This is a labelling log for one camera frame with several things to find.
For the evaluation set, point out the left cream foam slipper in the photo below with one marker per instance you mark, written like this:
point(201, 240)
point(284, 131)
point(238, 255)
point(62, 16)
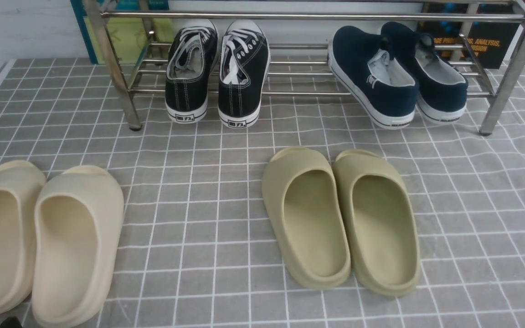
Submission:
point(20, 185)

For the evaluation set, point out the right olive foam slipper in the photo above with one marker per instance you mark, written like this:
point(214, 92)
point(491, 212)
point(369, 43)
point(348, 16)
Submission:
point(379, 222)

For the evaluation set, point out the navy slip-on shoe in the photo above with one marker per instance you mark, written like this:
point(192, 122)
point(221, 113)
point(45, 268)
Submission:
point(442, 91)
point(367, 66)

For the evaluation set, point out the right black canvas sneaker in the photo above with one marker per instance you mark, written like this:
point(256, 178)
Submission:
point(243, 69)

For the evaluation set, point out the right cream foam slipper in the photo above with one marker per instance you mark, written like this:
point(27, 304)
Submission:
point(79, 216)

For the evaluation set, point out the olive foam slipper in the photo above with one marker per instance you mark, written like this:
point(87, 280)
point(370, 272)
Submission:
point(300, 197)
point(379, 222)

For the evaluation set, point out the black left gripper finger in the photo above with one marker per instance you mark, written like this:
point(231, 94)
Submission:
point(11, 322)

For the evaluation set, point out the black image processing book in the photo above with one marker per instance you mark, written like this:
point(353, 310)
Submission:
point(489, 41)

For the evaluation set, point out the grey checkered tablecloth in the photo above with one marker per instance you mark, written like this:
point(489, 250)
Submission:
point(197, 248)

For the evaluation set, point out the silver metal shoe rack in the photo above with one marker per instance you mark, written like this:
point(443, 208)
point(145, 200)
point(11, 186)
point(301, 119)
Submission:
point(148, 74)

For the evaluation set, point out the teal and yellow book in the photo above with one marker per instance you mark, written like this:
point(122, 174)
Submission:
point(127, 35)

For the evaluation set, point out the left olive foam slipper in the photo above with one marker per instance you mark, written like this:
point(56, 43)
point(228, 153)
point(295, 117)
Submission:
point(300, 197)

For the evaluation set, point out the left black canvas sneaker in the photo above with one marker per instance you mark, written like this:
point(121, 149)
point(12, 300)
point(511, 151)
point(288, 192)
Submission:
point(192, 56)

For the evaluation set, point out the cream foam slipper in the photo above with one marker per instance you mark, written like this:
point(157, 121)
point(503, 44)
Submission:
point(79, 216)
point(20, 185)

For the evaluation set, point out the black canvas sneaker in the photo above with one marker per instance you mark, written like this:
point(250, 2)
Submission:
point(243, 69)
point(192, 56)

